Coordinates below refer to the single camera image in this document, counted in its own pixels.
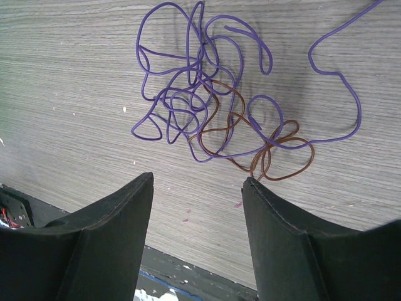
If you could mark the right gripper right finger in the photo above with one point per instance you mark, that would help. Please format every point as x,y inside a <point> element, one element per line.
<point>299,256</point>

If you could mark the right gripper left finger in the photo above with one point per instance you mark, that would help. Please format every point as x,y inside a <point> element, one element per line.
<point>92,254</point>

